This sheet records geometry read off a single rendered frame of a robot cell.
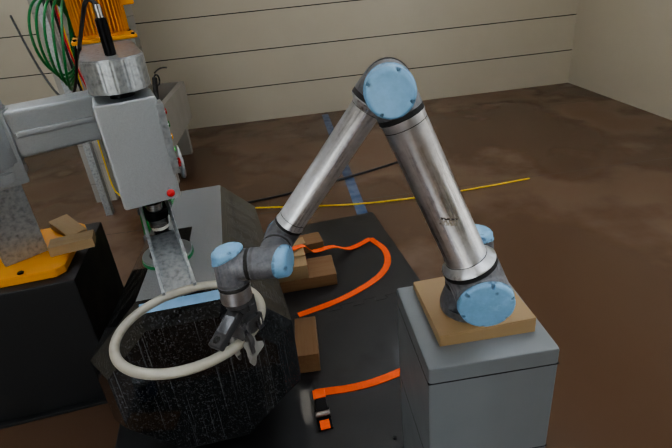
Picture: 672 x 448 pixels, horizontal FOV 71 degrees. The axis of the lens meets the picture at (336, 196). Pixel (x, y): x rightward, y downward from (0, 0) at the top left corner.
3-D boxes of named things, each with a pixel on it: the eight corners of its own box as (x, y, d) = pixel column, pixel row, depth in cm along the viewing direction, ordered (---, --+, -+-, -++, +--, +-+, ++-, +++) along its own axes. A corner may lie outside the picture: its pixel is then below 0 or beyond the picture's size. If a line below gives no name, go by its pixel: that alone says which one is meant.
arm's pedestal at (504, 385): (496, 418, 217) (508, 262, 180) (555, 534, 172) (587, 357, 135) (389, 436, 213) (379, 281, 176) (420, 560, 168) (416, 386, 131)
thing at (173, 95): (121, 196, 488) (95, 115, 451) (150, 153, 605) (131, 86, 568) (182, 188, 492) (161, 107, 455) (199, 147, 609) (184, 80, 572)
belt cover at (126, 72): (87, 73, 244) (76, 40, 237) (138, 65, 253) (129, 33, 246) (87, 112, 165) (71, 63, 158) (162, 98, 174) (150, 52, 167)
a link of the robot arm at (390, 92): (508, 283, 139) (406, 44, 114) (527, 322, 123) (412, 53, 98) (459, 301, 143) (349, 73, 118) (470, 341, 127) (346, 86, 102)
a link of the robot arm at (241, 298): (233, 297, 129) (210, 290, 135) (237, 312, 131) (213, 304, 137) (256, 281, 136) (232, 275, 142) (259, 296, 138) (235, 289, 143)
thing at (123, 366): (109, 316, 166) (106, 309, 165) (244, 271, 183) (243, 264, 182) (111, 409, 124) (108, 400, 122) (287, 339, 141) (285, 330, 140)
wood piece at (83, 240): (50, 257, 229) (46, 248, 227) (53, 248, 238) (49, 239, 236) (95, 246, 235) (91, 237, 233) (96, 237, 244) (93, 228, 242)
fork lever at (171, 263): (126, 193, 217) (123, 184, 213) (169, 182, 224) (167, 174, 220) (154, 305, 170) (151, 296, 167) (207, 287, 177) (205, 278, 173)
